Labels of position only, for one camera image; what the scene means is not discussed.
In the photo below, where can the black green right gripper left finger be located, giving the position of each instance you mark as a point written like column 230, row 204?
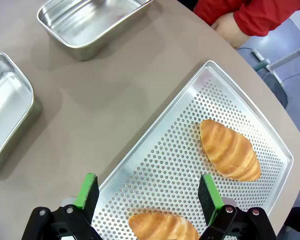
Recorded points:
column 88, row 192

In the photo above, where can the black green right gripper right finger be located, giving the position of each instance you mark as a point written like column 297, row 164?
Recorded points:
column 210, row 197

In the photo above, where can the golden croissant bread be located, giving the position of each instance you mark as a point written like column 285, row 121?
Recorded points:
column 230, row 150
column 160, row 227

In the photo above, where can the person's bare forearm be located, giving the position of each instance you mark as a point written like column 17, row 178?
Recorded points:
column 230, row 30

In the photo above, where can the rectangular stainless steel container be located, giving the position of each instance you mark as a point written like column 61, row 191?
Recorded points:
column 90, row 22
column 7, row 107

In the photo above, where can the perforated aluminium baking tray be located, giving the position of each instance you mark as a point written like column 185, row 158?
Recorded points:
column 170, row 155

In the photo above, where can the dark object on floor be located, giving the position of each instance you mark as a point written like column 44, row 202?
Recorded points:
column 298, row 220

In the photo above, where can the grey metal pole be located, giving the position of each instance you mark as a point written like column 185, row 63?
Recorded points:
column 285, row 58

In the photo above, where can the red jacket of person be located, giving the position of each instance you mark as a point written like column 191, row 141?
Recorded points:
column 260, row 15

